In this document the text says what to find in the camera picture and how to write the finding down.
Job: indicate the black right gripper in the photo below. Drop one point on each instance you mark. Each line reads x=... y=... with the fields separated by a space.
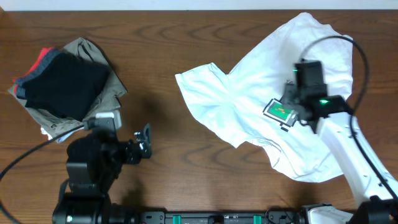
x=290 y=101

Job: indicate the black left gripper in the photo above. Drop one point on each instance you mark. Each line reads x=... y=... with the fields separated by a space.
x=137 y=147

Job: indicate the white printed t-shirt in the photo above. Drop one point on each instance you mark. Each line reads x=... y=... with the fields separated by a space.
x=244 y=104

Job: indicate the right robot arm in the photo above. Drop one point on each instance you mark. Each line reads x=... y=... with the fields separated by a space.
x=332 y=120

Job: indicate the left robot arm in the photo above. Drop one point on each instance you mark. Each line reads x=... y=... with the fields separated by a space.
x=94 y=163

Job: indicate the khaki folded garment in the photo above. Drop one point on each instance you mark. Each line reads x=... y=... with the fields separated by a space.
x=107 y=100

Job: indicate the white folded garment bottom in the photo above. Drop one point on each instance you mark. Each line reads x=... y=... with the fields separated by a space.
x=61 y=139

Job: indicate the grey blue folded garment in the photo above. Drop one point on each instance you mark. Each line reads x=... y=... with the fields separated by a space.
x=21 y=90

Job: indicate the red folded garment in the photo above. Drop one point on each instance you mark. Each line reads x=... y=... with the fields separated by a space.
x=41 y=63

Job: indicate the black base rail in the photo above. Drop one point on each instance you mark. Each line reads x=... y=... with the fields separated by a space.
x=268 y=217

